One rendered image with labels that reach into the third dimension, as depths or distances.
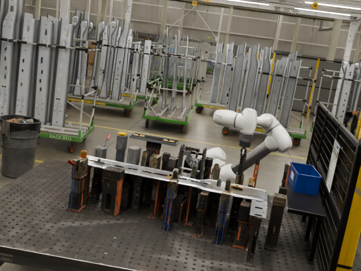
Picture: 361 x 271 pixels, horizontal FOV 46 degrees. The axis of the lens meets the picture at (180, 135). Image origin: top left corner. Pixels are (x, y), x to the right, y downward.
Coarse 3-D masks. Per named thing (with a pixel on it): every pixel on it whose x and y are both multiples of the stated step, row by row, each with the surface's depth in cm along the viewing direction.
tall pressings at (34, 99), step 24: (0, 0) 658; (24, 0) 680; (0, 24) 684; (24, 24) 662; (48, 24) 660; (72, 24) 662; (0, 48) 672; (24, 48) 666; (48, 48) 666; (0, 72) 671; (24, 72) 671; (48, 72) 675; (0, 96) 677; (24, 96) 677; (48, 96) 684; (48, 120) 711
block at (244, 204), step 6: (240, 204) 263; (246, 204) 263; (240, 210) 261; (246, 210) 260; (240, 216) 261; (246, 216) 261; (240, 222) 263; (246, 222) 262; (240, 228) 264; (240, 234) 264; (234, 240) 266; (240, 240) 265; (234, 246) 266; (240, 246) 265
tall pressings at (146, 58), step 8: (120, 32) 1215; (104, 40) 1193; (128, 40) 1193; (104, 48) 1194; (144, 48) 1220; (104, 56) 1196; (128, 56) 1218; (144, 56) 1217; (104, 64) 1199; (128, 64) 1225; (136, 64) 1220; (144, 64) 1219; (128, 72) 1251; (136, 72) 1224; (144, 72) 1222; (112, 80) 1204; (136, 80) 1233; (144, 80) 1225; (136, 88) 1255; (144, 88) 1228
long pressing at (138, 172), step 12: (144, 168) 300; (168, 180) 283; (180, 180) 286; (192, 180) 290; (204, 180) 292; (216, 180) 295; (216, 192) 274; (240, 192) 277; (252, 192) 281; (264, 192) 284
